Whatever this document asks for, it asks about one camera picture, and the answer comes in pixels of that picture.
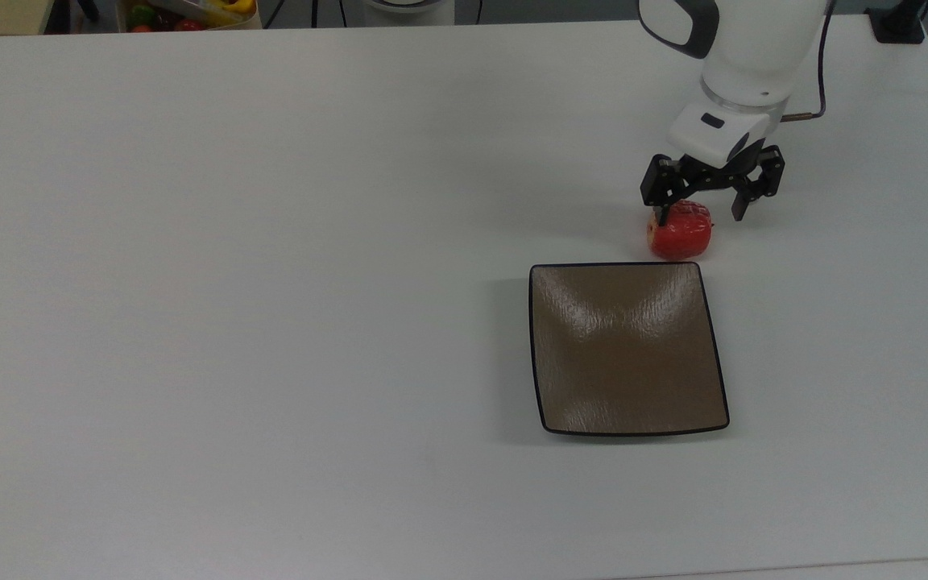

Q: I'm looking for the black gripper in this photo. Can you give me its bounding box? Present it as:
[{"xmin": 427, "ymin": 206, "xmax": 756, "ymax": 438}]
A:
[{"xmin": 639, "ymin": 144, "xmax": 786, "ymax": 227}]

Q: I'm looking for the red apple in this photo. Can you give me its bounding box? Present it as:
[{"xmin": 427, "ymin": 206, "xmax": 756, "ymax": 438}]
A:
[{"xmin": 646, "ymin": 201, "xmax": 715, "ymax": 262}]

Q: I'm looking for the brown square ceramic plate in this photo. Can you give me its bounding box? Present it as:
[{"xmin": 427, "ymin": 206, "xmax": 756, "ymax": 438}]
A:
[{"xmin": 528, "ymin": 262, "xmax": 731, "ymax": 438}]

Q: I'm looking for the box of toy fruit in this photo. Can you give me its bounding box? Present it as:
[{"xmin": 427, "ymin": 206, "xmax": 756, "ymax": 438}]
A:
[{"xmin": 116, "ymin": 0, "xmax": 262, "ymax": 34}]

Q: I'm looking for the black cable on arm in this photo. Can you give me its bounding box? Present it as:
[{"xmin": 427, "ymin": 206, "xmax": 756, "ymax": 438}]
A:
[{"xmin": 781, "ymin": 0, "xmax": 839, "ymax": 124}]

